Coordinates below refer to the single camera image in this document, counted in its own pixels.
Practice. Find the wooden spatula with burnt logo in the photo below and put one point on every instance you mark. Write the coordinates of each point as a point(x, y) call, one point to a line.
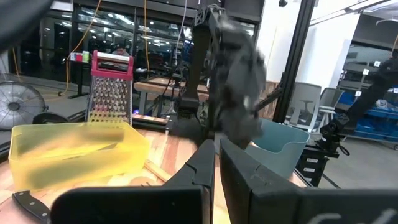
point(155, 170)

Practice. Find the black floor fan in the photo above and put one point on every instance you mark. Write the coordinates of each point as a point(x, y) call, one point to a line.
point(18, 105)

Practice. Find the black aluminium table frame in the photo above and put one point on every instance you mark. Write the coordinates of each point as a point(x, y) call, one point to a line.
point(295, 62)

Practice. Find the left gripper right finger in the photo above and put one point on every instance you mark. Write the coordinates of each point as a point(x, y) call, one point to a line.
point(280, 205)

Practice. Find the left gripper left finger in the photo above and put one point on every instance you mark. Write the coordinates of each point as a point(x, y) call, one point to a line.
point(140, 205)

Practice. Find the wooden background table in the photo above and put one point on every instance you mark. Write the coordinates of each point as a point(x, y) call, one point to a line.
point(155, 87)

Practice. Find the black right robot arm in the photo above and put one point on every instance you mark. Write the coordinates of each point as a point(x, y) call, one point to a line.
point(197, 62)

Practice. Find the teal plastic bin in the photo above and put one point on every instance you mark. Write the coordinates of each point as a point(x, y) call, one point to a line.
point(280, 146)

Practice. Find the black background robot arm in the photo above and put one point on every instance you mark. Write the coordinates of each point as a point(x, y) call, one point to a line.
point(367, 99)

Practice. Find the person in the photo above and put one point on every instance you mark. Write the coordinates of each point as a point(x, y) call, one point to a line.
point(121, 51)

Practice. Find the light grey office chair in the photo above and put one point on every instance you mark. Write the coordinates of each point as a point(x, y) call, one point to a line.
point(306, 99)
point(331, 99)

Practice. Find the black equipment stand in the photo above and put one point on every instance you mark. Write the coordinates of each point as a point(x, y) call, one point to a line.
point(314, 168)

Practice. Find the black knife with black sheath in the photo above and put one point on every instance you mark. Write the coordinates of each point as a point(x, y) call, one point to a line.
point(31, 205)

